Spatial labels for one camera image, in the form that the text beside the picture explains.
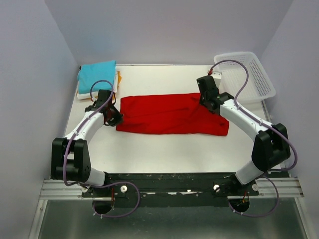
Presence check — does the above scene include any red t shirt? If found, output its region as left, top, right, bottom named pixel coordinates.
left=116, top=93, right=229, bottom=136

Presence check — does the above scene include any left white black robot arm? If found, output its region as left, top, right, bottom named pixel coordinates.
left=51, top=90, right=123, bottom=197

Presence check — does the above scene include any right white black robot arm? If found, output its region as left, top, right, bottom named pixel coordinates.
left=196, top=75, right=291, bottom=195

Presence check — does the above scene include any folded white t shirt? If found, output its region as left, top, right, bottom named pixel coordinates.
left=76, top=79, right=114, bottom=100

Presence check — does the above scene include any folded orange t shirt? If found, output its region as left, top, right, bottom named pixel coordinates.
left=112, top=70, right=122, bottom=103

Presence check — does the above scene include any folded light blue t shirt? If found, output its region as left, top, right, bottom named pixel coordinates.
left=77, top=60, right=116, bottom=94

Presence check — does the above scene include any white perforated plastic basket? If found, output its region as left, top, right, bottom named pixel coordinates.
left=214, top=52, right=276, bottom=104

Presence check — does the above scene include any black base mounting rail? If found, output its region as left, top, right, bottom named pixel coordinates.
left=80, top=172, right=259, bottom=208

